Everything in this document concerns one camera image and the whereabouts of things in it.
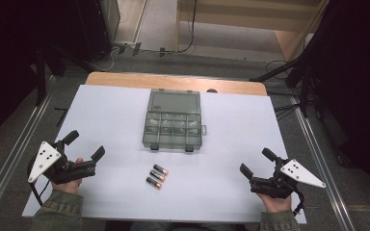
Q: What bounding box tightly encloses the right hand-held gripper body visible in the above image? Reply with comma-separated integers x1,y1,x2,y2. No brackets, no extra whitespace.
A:
249,156,328,200

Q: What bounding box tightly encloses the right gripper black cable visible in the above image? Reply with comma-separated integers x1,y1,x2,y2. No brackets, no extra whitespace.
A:
291,188,306,217

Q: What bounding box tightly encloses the wooden table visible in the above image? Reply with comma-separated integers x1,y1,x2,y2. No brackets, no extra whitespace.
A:
85,71,268,97

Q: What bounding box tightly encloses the black hanging cable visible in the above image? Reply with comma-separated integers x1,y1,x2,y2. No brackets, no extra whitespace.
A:
175,0,198,55

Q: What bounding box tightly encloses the person's left hand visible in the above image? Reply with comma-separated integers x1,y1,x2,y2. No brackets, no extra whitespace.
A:
50,156,85,195

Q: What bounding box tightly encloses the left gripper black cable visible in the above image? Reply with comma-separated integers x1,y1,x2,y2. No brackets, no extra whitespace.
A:
26,156,52,207

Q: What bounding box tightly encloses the white table board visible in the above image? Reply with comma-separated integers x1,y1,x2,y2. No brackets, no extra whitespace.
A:
21,84,307,225

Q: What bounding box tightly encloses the black curtain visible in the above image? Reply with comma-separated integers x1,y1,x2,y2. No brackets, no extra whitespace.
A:
302,0,370,206

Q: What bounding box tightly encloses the grey transparent compartment box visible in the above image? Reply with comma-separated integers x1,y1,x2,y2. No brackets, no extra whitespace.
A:
142,88,208,153

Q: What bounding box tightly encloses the aluminium floor rail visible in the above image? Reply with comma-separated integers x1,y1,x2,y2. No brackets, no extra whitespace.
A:
289,95,357,231
0,76,58,222

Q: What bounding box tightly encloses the person's right hand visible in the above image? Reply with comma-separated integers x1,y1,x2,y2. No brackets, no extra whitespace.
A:
256,192,293,214

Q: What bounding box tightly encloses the white floor cable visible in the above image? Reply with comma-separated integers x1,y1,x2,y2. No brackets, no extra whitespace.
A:
89,47,120,73

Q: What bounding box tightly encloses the black metal stand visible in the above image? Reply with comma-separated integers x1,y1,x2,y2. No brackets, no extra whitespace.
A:
34,44,66,108

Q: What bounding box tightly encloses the light wooden furniture frame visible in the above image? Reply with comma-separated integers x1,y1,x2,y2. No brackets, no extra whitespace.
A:
173,0,331,63

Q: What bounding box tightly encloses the black copper-tipped battery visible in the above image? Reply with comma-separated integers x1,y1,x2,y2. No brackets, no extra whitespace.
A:
145,176,163,191
148,169,166,183
152,164,170,176

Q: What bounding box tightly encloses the black tripod stand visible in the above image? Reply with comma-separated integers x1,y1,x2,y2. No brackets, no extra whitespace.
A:
249,54,324,120

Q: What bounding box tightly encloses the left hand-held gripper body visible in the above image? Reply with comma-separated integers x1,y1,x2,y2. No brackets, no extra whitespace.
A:
27,140,97,186

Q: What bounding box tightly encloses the black equipment cabinet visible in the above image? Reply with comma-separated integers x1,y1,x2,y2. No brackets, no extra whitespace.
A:
75,0,121,64

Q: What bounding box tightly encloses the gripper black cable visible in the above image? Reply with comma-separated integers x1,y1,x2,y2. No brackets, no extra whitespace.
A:
291,188,306,217
26,156,52,207

